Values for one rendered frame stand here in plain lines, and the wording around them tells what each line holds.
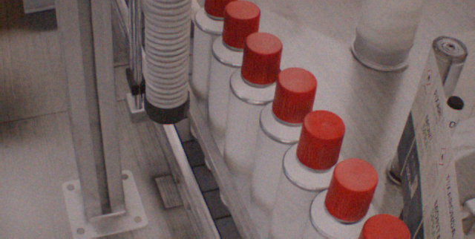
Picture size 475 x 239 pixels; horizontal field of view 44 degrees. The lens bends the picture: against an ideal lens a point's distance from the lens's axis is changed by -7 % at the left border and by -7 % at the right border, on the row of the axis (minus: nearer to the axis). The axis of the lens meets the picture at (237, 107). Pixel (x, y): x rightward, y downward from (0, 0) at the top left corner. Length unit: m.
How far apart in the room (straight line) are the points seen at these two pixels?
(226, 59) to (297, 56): 0.29
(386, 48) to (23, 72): 0.51
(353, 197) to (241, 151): 0.18
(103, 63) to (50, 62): 0.38
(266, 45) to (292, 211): 0.14
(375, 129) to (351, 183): 0.35
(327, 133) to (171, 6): 0.15
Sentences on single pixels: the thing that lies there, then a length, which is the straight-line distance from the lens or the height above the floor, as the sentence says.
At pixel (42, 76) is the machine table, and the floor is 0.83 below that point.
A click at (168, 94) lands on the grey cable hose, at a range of 0.45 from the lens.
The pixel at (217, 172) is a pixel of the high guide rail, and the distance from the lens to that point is 0.59.
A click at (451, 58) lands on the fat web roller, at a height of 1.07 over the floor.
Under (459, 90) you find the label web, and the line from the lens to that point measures 0.72.
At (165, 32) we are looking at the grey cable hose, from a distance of 0.41.
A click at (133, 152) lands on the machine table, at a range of 0.78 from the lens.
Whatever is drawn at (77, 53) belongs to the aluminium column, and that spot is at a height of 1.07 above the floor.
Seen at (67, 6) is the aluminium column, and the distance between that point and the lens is 0.52.
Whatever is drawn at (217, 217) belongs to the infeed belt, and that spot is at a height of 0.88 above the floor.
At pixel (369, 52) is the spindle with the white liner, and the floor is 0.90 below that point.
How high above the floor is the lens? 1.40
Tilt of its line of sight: 42 degrees down
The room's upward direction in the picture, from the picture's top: 6 degrees clockwise
